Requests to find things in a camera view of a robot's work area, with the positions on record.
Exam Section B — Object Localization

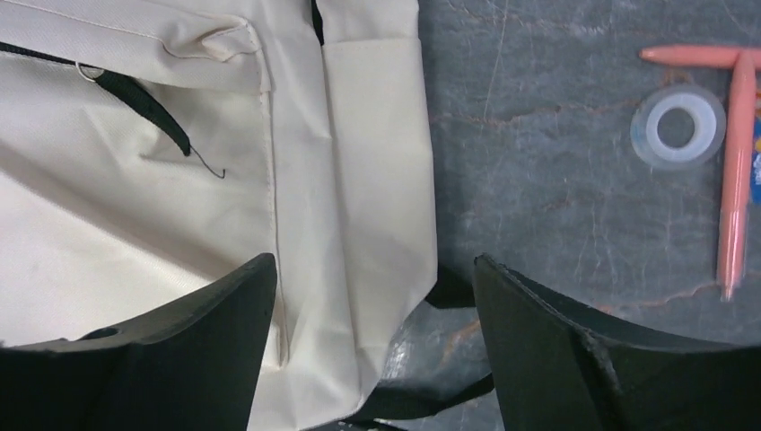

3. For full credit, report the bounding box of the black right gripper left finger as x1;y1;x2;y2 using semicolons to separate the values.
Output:
1;253;277;430

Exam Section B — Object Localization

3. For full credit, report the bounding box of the clear tape roll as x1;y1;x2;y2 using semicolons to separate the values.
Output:
630;84;727;171

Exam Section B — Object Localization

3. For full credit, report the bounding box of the salmon pencil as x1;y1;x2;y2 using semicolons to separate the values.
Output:
717;49;757;301
639;44;760;71

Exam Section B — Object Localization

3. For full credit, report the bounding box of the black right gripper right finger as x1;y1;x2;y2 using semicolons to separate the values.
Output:
473;255;760;430

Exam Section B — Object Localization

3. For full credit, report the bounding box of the beige canvas backpack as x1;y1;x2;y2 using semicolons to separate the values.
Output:
1;1;494;430

